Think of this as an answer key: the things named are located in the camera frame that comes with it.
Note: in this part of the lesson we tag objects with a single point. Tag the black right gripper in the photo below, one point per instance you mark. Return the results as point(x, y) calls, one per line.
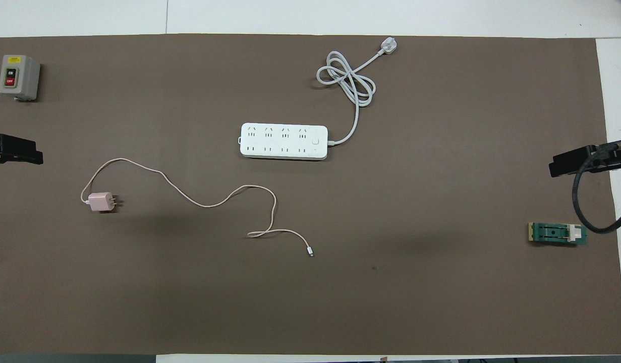
point(615, 157)

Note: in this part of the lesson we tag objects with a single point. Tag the pink charger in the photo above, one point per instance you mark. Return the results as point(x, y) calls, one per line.
point(101, 201)

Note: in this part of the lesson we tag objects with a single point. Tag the white power strip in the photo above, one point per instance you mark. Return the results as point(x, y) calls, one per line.
point(290, 142)

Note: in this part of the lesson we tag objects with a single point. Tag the white block on green board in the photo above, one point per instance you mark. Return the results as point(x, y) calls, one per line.
point(574, 234)

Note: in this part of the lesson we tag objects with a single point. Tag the green circuit board fixture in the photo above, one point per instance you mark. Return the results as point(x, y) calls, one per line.
point(550, 234)

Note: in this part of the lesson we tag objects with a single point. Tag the brown table mat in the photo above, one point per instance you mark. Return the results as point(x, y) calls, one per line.
point(340, 302)

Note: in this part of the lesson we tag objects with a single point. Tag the grey on off switch box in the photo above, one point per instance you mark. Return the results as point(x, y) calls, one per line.
point(18, 78)

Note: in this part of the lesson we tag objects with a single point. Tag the white wall plug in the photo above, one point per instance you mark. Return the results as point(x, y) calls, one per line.
point(389, 46)

